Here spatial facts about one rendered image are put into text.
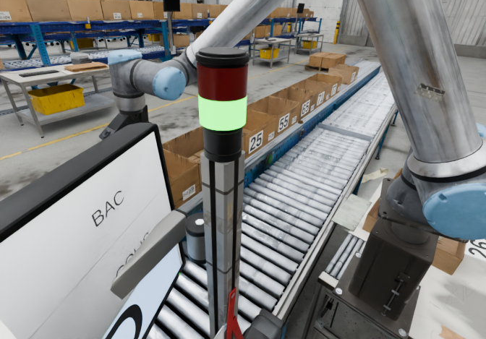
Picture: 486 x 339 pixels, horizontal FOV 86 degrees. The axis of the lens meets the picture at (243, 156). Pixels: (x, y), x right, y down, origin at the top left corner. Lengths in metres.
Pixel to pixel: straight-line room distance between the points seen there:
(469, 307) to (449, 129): 0.93
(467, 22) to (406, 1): 16.47
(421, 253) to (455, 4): 16.25
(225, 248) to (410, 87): 0.42
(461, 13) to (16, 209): 16.96
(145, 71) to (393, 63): 0.59
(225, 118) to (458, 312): 1.24
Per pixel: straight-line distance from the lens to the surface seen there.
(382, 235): 0.98
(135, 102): 0.86
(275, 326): 0.69
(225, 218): 0.33
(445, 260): 1.44
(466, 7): 16.98
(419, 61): 0.55
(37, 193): 0.29
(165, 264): 0.50
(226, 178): 0.29
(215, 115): 0.26
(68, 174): 0.31
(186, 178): 1.22
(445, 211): 0.65
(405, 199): 0.89
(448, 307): 1.36
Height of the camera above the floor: 1.70
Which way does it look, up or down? 30 degrees down
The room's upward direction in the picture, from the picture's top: 2 degrees clockwise
